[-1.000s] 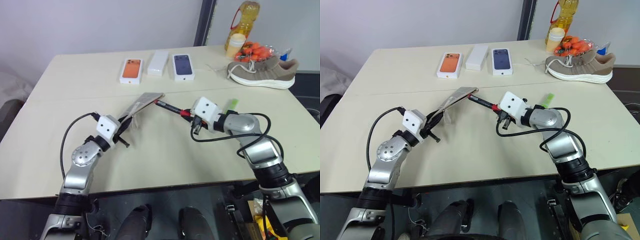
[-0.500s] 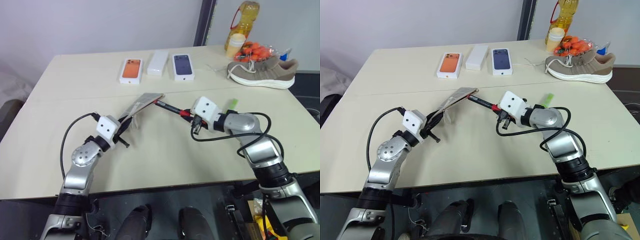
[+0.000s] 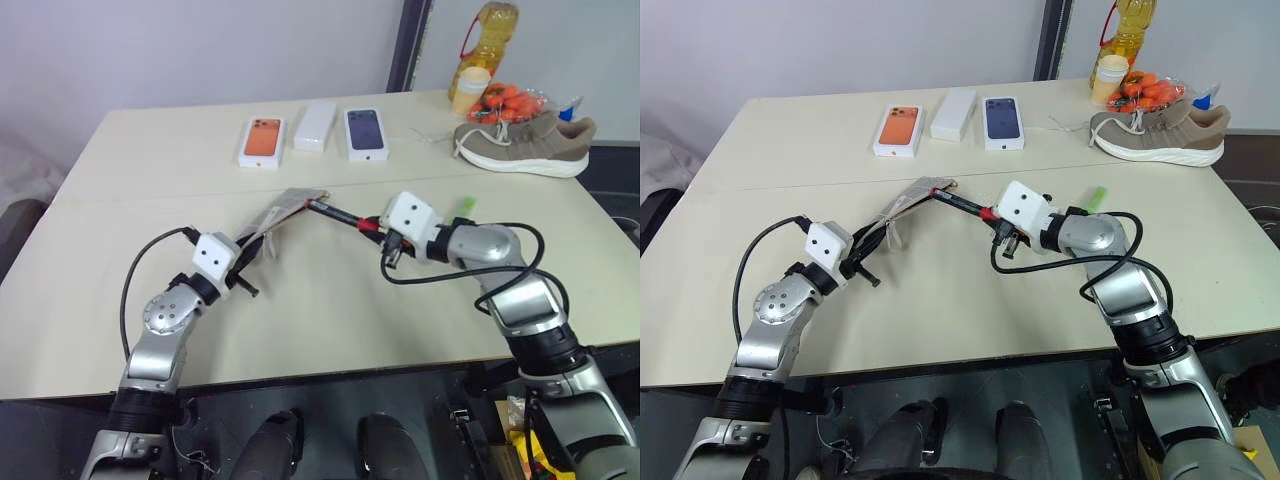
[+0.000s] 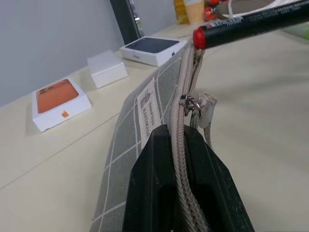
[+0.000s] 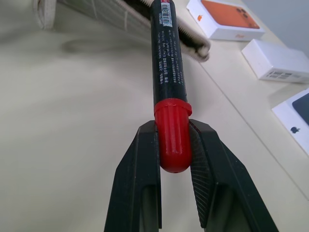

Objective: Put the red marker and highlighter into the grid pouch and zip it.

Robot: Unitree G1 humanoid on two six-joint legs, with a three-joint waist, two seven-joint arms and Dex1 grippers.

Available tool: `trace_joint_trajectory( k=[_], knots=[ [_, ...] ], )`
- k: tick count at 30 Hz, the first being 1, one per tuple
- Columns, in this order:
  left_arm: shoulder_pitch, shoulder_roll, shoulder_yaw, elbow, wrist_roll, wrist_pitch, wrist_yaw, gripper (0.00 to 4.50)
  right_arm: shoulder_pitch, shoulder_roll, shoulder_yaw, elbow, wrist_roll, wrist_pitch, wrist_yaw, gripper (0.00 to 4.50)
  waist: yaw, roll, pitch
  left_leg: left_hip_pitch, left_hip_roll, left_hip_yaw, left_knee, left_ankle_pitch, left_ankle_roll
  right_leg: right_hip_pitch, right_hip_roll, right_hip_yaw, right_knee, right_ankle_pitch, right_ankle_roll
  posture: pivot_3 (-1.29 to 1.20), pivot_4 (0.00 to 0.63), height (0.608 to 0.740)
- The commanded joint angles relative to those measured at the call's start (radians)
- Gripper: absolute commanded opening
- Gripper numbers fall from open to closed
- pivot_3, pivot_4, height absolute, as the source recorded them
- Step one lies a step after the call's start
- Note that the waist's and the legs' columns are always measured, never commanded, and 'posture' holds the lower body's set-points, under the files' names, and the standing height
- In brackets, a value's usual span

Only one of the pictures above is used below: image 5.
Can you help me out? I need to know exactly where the white dark phone box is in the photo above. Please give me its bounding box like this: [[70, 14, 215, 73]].
[[271, 87, 309, 157]]

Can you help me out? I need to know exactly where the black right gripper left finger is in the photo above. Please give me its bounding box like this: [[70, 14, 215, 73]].
[[104, 120, 163, 232]]

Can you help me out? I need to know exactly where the white grid pencil pouch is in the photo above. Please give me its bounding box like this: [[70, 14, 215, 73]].
[[32, 0, 211, 62]]

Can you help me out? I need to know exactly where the plain white box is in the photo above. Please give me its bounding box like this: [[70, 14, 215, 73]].
[[241, 39, 309, 84]]

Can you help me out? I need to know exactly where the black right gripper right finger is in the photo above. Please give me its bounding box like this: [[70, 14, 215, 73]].
[[188, 120, 280, 232]]

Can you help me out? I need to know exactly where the black marker with red cap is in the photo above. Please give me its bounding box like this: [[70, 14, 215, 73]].
[[149, 0, 193, 174]]

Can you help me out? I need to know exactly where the orange phone box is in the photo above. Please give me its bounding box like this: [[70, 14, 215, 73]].
[[186, 0, 267, 42]]

